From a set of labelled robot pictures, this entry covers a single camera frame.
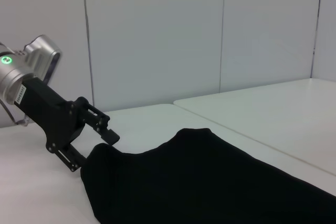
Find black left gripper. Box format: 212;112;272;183
14;77;121;173

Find black shirt with FREE print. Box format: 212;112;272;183
80;127;336;224

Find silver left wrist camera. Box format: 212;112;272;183
23;34;63;86

